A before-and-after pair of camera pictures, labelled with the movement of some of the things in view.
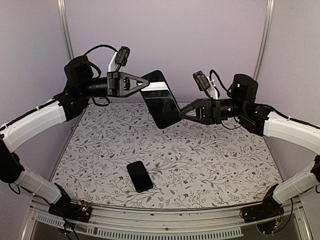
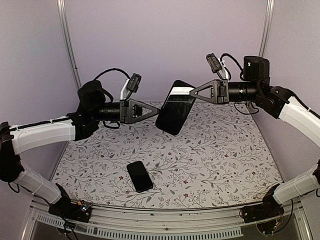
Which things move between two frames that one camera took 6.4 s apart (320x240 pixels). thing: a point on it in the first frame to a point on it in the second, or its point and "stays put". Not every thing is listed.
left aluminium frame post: x=63 y=12 stays put
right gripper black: x=210 y=111 to x=219 y=91
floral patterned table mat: x=111 y=157 stays put
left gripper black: x=118 y=83 to x=127 y=109
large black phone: x=160 y=101 to x=176 y=108
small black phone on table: x=139 y=176 stays put
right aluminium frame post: x=262 y=49 stays put
